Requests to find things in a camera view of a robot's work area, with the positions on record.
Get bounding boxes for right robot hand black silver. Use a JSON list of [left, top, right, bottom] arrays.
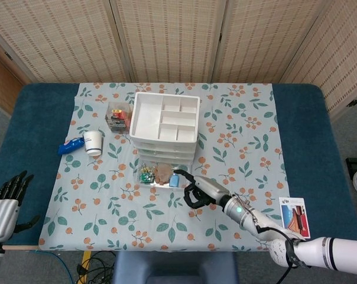
[[174, 169, 231, 208]]

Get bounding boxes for left robot hand black silver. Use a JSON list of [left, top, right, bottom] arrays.
[[0, 170, 41, 241]]

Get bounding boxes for clear drawer with handle tab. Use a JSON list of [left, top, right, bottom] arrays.
[[135, 157, 194, 189]]

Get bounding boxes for teal table cover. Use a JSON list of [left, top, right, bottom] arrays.
[[0, 82, 357, 252]]

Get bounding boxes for picture postcard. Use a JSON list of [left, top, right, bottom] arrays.
[[278, 197, 311, 239]]

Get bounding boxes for blue snack packet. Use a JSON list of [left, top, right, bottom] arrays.
[[57, 137, 86, 156]]

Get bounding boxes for floral leaf berry tablecloth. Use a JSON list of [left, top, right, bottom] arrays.
[[38, 82, 291, 252]]

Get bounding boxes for white paper cup blue stripe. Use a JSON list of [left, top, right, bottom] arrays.
[[83, 130, 104, 157]]

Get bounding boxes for clear plastic box with toys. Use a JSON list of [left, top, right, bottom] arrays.
[[105, 101, 135, 133]]

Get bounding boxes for brown wooden door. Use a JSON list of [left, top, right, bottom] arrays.
[[0, 49, 25, 118]]

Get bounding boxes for black stand foot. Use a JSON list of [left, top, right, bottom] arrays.
[[345, 157, 357, 178]]

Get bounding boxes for woven rattan folding screen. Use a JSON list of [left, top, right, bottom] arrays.
[[0, 0, 357, 122]]

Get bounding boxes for blue floor cable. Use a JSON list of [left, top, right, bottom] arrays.
[[28, 250, 72, 284]]

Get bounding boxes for white drawer organizer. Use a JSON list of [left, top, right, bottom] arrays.
[[129, 91, 200, 164]]

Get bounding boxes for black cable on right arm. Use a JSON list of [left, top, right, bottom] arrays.
[[272, 235, 313, 284]]

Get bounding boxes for black floor cables bundle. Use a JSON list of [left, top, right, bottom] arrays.
[[77, 251, 118, 284]]

